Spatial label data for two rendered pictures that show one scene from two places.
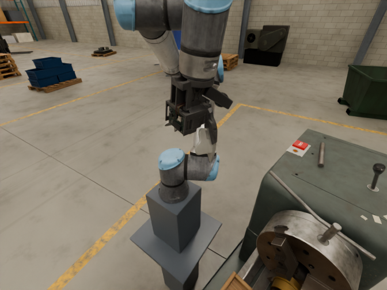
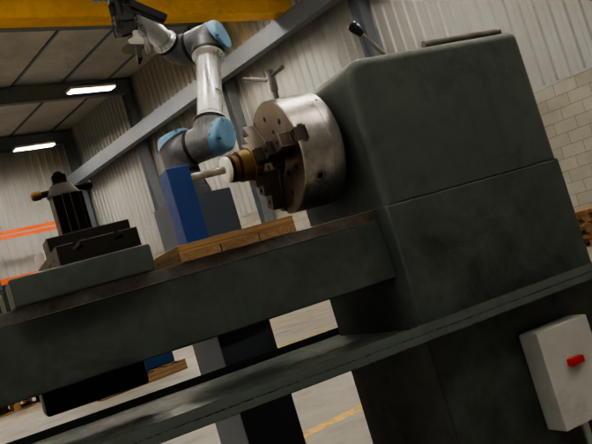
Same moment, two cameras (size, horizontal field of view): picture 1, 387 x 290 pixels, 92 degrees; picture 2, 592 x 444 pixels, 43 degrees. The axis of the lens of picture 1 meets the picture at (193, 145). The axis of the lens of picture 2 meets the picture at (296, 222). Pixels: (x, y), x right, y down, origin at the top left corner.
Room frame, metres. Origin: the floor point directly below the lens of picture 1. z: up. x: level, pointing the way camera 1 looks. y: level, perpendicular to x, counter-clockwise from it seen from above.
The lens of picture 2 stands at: (-1.64, -1.08, 0.78)
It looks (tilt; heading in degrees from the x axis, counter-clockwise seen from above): 3 degrees up; 20
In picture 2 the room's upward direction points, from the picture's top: 17 degrees counter-clockwise
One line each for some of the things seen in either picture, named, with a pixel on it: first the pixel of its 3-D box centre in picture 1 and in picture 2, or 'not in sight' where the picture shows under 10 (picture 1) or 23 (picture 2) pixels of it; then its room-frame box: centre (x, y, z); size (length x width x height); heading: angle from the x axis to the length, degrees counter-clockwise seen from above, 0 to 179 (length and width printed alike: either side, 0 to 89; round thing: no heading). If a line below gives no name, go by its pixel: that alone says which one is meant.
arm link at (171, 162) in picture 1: (173, 165); (179, 151); (0.64, 0.09, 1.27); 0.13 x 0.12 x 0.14; 86
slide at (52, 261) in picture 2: not in sight; (85, 258); (-0.09, 0.04, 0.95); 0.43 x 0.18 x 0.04; 45
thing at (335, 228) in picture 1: (327, 235); (274, 89); (0.31, -0.41, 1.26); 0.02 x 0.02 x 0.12
